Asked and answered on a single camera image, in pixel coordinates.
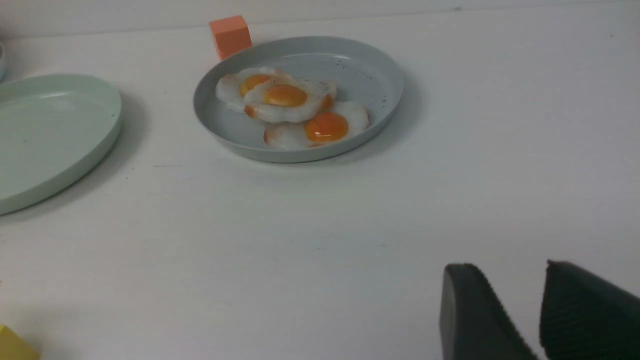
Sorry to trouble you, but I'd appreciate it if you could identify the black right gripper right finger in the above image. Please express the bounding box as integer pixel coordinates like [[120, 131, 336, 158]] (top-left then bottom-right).
[[539, 260, 640, 360]]

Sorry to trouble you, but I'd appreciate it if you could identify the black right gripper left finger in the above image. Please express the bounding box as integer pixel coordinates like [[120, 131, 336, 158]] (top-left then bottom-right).
[[439, 263, 538, 360]]

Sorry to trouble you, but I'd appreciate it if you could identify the fried egg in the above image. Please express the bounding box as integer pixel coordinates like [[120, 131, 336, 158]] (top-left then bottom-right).
[[215, 67, 288, 114], [263, 101, 371, 151], [243, 78, 338, 124]]

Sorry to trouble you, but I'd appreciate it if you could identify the grey plate with eggs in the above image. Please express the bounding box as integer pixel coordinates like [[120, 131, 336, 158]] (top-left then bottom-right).
[[192, 36, 405, 164]]

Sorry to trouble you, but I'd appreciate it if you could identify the orange cube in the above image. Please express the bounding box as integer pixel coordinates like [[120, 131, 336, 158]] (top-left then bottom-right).
[[209, 15, 253, 60]]

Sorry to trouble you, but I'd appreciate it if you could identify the yellow block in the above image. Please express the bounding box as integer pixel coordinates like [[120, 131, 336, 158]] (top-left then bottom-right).
[[0, 324, 41, 360]]

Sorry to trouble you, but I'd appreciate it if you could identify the light green centre plate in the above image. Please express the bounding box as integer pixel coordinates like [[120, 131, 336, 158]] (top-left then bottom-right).
[[0, 74, 122, 215]]

